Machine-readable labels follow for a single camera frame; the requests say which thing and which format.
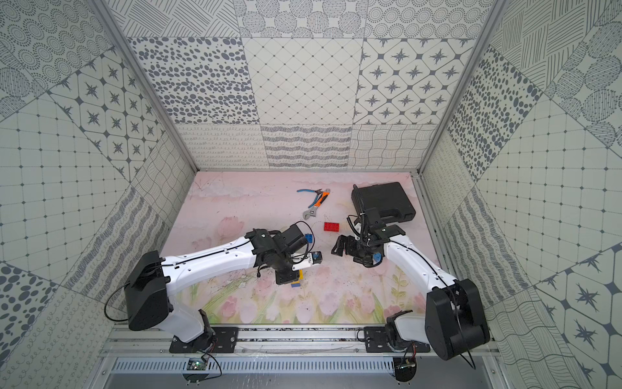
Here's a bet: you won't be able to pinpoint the red lego brick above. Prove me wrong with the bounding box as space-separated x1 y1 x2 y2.
323 222 340 233

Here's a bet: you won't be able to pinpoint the blue handled pliers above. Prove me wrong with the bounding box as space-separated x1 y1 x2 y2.
296 189 324 196

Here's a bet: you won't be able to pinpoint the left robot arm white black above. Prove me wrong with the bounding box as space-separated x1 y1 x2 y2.
121 225 322 353

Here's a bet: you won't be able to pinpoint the controller board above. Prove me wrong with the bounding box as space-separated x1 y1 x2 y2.
393 358 417 383
182 358 209 384

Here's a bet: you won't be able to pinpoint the pink floral table mat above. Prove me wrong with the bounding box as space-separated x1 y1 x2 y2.
161 172 425 324

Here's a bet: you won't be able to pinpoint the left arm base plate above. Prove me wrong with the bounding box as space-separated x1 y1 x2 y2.
169 327 240 354

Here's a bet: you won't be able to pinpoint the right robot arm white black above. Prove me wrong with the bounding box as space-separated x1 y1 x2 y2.
332 208 491 361

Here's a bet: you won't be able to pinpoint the right controller board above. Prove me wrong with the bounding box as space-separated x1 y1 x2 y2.
393 358 417 383

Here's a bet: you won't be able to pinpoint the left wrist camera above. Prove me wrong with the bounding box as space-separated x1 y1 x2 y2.
292 251 323 271

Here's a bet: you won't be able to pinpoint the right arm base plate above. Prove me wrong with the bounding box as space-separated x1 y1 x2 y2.
356 326 432 353

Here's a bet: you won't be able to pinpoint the black plastic tool case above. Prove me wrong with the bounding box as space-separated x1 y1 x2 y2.
351 182 416 224

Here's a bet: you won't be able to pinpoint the left controller board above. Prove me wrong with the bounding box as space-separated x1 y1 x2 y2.
182 358 209 384

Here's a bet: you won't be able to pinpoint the orange adjustable wrench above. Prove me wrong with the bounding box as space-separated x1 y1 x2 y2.
303 189 330 220

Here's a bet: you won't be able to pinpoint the aluminium rail frame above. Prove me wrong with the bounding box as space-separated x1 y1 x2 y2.
96 323 501 361

